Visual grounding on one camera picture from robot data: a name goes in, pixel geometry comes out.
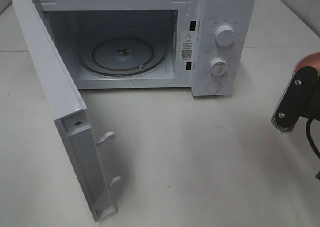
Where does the white round door button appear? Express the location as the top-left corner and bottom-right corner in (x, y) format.
(206, 80), (222, 93)

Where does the white warning label sticker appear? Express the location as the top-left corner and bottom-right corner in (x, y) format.
(180, 31), (197, 62)

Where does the white microwave door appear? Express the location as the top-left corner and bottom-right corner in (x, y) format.
(12, 0), (123, 222)

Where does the white upper power knob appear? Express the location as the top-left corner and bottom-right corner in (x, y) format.
(215, 23), (236, 47)

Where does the glass microwave turntable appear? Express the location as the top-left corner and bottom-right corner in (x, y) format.
(78, 36), (169, 77)

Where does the white microwave oven body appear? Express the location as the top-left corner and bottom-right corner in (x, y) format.
(37, 0), (255, 97)

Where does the white timer knob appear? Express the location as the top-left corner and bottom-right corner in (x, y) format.
(209, 57), (229, 76)

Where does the pink round plate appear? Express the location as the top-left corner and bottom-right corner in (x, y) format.
(293, 52), (320, 75)

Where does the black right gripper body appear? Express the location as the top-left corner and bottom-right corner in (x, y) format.
(302, 86), (320, 120)

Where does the black camera cable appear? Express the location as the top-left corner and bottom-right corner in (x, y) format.
(305, 118), (320, 160)

